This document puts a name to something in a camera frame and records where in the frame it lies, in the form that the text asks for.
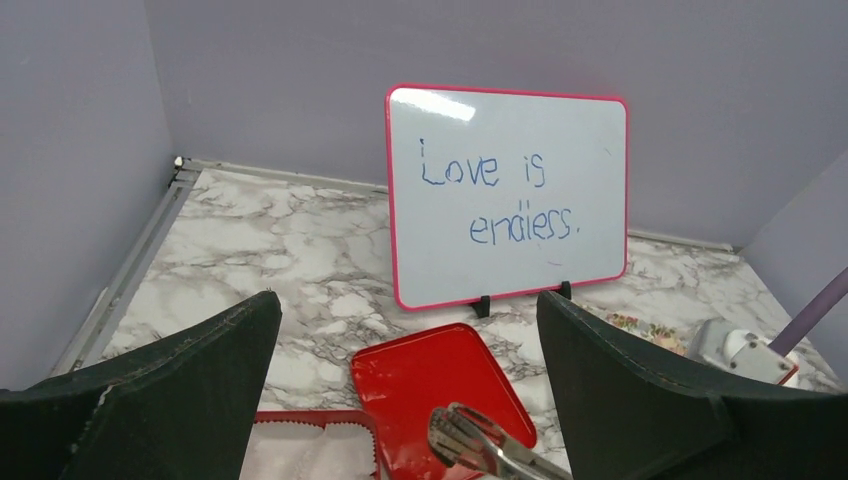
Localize floral serving tray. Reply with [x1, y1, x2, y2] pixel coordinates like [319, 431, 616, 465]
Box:
[605, 313, 688, 356]

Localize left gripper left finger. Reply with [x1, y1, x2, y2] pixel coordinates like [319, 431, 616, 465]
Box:
[1, 290, 282, 479]

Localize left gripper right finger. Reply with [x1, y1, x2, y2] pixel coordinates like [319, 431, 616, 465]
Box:
[536, 291, 847, 480]

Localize white board pink frame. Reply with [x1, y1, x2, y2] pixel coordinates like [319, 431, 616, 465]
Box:
[384, 84, 630, 311]

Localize metal tongs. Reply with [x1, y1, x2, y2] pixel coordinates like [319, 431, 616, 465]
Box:
[427, 402, 573, 480]

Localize black whiteboard stand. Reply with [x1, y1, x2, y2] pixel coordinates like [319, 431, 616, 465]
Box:
[469, 281, 573, 319]

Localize red box lid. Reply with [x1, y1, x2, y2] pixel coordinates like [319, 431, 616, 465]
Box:
[351, 323, 537, 480]

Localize red chocolate box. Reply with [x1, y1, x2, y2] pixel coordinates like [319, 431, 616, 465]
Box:
[240, 410, 382, 479]

